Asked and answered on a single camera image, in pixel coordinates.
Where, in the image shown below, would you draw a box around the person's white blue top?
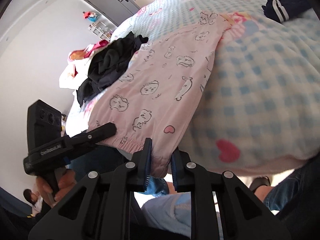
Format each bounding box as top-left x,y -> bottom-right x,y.
141,192 -> 193,238

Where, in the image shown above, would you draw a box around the wire rack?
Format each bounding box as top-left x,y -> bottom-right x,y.
89,21 -> 113,39

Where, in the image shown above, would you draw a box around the black garment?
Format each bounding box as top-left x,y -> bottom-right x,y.
76,31 -> 140,108

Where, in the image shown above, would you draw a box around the person's left jeans leg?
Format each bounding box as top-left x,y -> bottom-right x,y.
69,145 -> 170,198

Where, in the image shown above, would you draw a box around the navy white striped garment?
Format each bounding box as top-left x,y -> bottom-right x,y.
261,0 -> 313,23

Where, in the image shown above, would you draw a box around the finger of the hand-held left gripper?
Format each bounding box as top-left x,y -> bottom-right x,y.
62,123 -> 117,155

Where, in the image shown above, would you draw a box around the blue checked cartoon blanket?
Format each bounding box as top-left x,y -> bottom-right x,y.
66,0 -> 320,178

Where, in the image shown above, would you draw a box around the person's right jeans leg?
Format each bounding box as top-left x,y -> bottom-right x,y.
265,165 -> 320,220

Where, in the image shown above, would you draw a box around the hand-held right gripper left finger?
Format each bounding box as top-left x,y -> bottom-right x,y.
27,138 -> 152,240

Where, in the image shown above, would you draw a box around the black slipper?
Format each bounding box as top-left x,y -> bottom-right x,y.
249,176 -> 272,193

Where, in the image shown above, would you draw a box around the pink garment orange lining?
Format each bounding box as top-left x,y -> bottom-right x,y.
67,50 -> 88,63

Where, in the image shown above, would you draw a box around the person's jeans leg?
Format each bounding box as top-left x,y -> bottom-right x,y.
69,145 -> 170,198
265,165 -> 320,220

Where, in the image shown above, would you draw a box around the pink cartoon print pants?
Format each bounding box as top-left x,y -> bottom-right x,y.
89,11 -> 232,178

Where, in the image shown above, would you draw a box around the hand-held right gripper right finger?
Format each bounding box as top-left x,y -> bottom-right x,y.
172,147 -> 292,240

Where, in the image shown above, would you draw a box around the red blue plush toy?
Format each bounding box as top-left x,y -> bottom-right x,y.
82,11 -> 99,22

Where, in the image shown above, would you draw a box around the cream garment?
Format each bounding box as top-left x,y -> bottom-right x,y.
59,57 -> 93,90

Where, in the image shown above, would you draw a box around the grey door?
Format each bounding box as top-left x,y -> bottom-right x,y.
80,0 -> 142,27

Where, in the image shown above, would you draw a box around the person's left hand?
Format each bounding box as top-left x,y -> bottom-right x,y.
36,169 -> 77,207

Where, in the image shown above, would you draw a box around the hot pink garment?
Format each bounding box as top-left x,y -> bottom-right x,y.
84,40 -> 109,58

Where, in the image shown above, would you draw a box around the dark navy garment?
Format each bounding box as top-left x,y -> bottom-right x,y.
134,35 -> 149,46

